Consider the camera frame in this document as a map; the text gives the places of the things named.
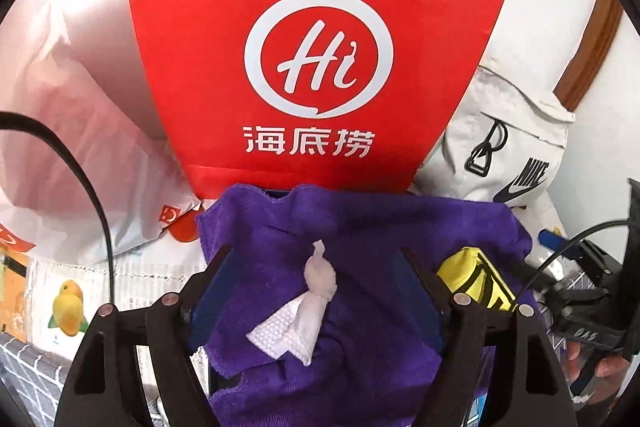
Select white plastic bag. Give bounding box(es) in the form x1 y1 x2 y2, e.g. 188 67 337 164
0 0 206 265

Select light grey logo bag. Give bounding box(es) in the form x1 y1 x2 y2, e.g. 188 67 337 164
412 64 577 208

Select person's right hand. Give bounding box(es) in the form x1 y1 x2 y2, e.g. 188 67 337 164
565 341 637 414

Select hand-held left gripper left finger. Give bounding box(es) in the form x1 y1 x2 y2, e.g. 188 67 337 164
54 247 240 427

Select brown wooden door frame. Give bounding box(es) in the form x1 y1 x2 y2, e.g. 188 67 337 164
555 0 624 112

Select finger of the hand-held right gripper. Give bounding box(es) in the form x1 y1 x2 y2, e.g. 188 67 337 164
537 229 617 269
517 259 608 308

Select black cable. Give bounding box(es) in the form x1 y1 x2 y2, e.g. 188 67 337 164
525 217 632 290
0 111 118 308

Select grey grid cloth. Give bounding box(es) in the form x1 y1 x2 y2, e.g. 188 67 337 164
0 332 72 427

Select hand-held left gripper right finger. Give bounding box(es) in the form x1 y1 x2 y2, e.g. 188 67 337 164
392 248 581 427

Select yellow pouch with black strap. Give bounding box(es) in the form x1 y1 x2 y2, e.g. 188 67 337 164
436 247 518 311

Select purple towel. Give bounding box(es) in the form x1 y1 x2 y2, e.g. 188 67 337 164
196 183 533 427

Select twisted white tissue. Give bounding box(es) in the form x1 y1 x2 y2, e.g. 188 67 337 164
246 241 338 365

